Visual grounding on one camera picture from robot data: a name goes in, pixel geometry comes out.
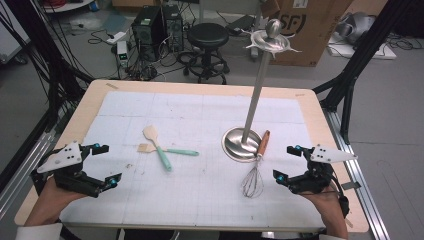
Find small white device green display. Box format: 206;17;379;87
116;40;129;68

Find grey crumpled bag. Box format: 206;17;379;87
334;11;376;44

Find person's left hand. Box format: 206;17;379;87
40;177;89;215

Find white power strip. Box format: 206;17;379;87
105;31;128;45

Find aluminium rail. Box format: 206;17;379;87
321;108;391;240
0;129;56;221

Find white grid mat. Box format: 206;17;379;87
59;90;326;229

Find white round table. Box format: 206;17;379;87
43;0;94;14

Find steel utensil stand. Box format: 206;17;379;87
221;18;303;164

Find person's right hand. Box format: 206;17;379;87
298;187;345;218

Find black floor cables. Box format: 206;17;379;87
126;59;188;82

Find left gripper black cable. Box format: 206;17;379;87
30;168;46;196

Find wooden spatula teal handle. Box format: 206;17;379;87
137;143;200;157

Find large cardboard box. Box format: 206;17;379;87
263;0;354;68

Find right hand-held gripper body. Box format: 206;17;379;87
286;143;358;195

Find narrow black computer tower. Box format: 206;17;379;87
162;3;185;53

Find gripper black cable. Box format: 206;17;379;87
328;166;351;219
30;168;46;196

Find white panel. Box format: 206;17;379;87
0;6;31;64

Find black frame strut with cables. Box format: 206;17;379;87
0;0;94;134

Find whisk with wooden handle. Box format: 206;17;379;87
241;129;271;199

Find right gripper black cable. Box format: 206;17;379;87
328;166;351;219

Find large black computer tower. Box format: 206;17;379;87
131;5;168;63

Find black flat device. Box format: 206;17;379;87
226;14;256;36

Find black round stool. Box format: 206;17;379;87
175;22;232;85

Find white flat board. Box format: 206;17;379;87
326;33;398;60

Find wooden spatula with mint handle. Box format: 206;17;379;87
142;125;173;173

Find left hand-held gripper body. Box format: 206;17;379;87
36;140;109;198

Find grey tape piece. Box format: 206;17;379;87
341;181;362;191

